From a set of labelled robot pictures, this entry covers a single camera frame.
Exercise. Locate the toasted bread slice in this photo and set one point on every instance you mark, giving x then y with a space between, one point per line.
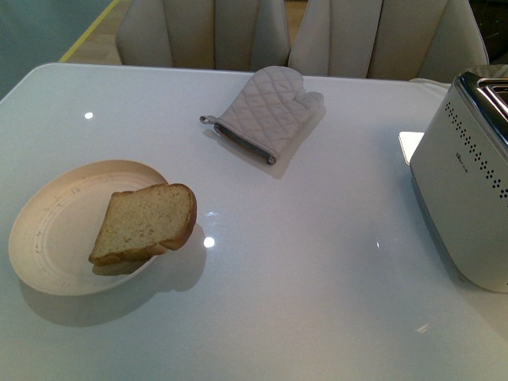
144 223

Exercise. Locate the white silver toaster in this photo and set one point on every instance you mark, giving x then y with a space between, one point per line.
459 170

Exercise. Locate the grey quilted oven mitt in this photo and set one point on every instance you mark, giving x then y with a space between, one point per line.
268 112

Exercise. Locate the beige left dining chair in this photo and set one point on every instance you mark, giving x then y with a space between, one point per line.
219 35

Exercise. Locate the beige dining chair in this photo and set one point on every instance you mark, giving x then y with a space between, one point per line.
219 35
390 39

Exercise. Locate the cream round plate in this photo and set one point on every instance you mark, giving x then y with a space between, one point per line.
53 235

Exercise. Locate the beige right dining chair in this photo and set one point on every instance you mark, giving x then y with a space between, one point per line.
390 39

